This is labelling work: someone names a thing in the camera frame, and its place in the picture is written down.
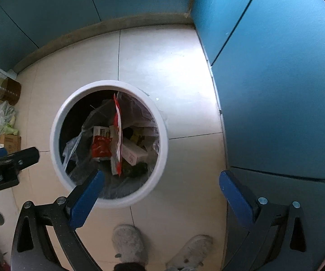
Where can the small cardboard box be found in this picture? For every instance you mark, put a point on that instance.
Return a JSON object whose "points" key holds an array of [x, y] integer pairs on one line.
{"points": [[10, 142]]}

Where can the blue kitchen cabinet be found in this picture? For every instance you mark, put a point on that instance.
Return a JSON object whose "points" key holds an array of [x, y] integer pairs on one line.
{"points": [[278, 76]]}

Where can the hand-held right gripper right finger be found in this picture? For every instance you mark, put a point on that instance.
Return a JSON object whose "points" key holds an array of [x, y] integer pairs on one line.
{"points": [[237, 200]]}

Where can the red and white plastic bag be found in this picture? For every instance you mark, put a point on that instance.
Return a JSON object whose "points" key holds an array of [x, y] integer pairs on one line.
{"points": [[118, 135]]}

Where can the crumpled plastic bags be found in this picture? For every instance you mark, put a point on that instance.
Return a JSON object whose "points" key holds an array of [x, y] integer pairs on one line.
{"points": [[3, 118]]}

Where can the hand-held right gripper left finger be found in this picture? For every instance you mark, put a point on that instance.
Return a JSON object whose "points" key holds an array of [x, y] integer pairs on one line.
{"points": [[84, 200]]}

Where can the red sachet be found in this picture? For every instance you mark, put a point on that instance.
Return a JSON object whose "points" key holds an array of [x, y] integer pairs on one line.
{"points": [[101, 146]]}

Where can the person's dark trouser leg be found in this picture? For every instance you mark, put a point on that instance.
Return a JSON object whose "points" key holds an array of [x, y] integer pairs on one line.
{"points": [[128, 267]]}

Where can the white round trash bin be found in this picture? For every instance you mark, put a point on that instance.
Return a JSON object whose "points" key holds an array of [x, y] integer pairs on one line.
{"points": [[162, 152]]}

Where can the oil bottle with yellow cap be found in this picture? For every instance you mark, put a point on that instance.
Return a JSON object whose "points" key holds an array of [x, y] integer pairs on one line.
{"points": [[5, 87]]}

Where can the long white box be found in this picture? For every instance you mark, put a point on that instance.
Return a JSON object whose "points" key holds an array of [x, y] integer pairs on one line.
{"points": [[134, 152]]}

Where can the clear bin liner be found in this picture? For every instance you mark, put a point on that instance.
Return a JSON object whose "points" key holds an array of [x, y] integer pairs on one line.
{"points": [[77, 149]]}

